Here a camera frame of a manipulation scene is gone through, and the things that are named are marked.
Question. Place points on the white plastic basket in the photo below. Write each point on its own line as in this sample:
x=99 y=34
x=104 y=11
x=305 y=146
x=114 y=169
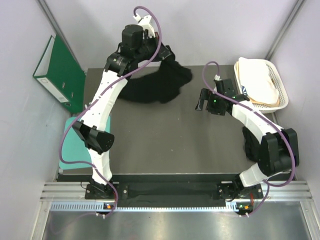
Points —
x=260 y=81

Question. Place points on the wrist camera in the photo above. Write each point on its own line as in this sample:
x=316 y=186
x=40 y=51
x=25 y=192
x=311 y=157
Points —
x=145 y=22
x=225 y=87

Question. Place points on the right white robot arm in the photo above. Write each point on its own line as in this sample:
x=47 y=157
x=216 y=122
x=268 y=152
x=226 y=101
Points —
x=273 y=149

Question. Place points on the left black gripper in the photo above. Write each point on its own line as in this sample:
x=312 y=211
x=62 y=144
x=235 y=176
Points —
x=154 y=40

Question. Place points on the black t-shirt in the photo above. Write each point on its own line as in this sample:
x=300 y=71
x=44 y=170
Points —
x=161 y=86
x=251 y=145

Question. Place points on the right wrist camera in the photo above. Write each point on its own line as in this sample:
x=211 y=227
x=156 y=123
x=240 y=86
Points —
x=225 y=87

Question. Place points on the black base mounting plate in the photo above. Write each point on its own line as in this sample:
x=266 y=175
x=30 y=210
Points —
x=188 y=189

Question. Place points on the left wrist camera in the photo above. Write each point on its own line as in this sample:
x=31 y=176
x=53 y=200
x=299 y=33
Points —
x=145 y=22

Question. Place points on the aluminium frame rail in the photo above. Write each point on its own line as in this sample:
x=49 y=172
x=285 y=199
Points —
x=295 y=191

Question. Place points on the green ring binder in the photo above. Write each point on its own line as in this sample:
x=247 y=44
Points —
x=60 y=74

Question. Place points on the folded black t-shirt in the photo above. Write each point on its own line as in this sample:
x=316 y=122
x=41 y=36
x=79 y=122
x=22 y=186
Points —
x=251 y=145

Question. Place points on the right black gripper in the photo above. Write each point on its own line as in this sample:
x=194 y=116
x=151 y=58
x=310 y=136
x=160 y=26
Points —
x=204 y=95

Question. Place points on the white t-shirt in basket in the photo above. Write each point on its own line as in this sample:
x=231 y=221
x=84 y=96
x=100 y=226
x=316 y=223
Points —
x=257 y=80

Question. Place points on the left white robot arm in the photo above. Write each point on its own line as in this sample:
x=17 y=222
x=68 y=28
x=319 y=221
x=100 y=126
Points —
x=140 y=42

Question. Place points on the teal cutting board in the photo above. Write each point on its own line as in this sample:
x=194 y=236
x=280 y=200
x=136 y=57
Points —
x=73 y=150

